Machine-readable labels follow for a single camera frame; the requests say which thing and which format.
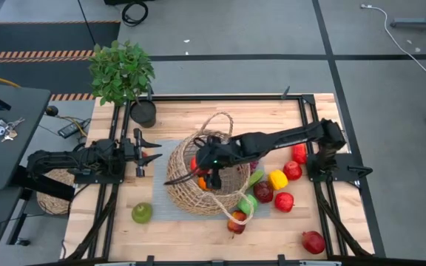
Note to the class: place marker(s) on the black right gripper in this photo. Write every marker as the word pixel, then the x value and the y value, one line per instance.
pixel 218 155

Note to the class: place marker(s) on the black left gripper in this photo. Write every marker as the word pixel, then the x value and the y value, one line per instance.
pixel 139 151

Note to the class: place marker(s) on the red yellow apple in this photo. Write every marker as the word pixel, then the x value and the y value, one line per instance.
pixel 144 154
pixel 235 226

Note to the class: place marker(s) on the orange fruit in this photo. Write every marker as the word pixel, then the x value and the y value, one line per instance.
pixel 202 184

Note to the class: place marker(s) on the purple grape bunch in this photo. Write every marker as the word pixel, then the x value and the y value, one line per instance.
pixel 253 167

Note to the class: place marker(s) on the green cucumber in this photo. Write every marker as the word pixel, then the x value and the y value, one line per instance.
pixel 256 178

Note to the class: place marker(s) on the green apple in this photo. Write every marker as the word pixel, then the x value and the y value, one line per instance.
pixel 252 207
pixel 142 213

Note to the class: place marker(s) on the dark maroon apple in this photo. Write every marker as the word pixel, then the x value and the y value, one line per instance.
pixel 263 192

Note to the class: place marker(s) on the yellow bell pepper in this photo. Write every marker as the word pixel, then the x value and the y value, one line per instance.
pixel 277 180

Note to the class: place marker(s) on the red bell pepper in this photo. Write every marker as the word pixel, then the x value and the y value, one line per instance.
pixel 300 154

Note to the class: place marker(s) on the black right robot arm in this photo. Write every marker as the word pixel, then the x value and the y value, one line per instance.
pixel 283 138

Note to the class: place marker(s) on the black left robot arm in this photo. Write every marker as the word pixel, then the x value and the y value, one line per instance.
pixel 69 160

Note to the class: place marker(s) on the black plant pot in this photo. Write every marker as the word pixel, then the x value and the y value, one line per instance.
pixel 143 114

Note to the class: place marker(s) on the grey woven placemat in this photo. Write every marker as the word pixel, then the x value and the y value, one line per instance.
pixel 159 207

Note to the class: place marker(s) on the black power adapter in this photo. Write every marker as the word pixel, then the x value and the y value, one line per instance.
pixel 70 129

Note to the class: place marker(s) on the green leafy plant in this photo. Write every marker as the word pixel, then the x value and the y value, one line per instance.
pixel 120 74

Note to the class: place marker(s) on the shiny red apple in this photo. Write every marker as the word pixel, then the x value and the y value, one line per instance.
pixel 292 170

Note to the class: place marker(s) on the short orange black hazard tape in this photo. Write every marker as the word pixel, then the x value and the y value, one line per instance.
pixel 72 97

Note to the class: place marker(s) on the round wicker stool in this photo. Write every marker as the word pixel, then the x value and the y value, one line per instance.
pixel 55 205

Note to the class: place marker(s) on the dark red pomegranate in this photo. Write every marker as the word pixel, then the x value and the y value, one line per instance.
pixel 313 242

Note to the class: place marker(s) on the dark grey desk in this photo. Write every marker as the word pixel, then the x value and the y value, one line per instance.
pixel 6 162

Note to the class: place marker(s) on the black floor mat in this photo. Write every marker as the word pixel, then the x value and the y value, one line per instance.
pixel 50 37

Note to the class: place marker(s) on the long orange black hazard tape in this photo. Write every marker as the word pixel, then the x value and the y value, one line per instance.
pixel 32 55

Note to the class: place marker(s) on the grey desk foot with leg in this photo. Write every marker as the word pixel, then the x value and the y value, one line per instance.
pixel 420 25

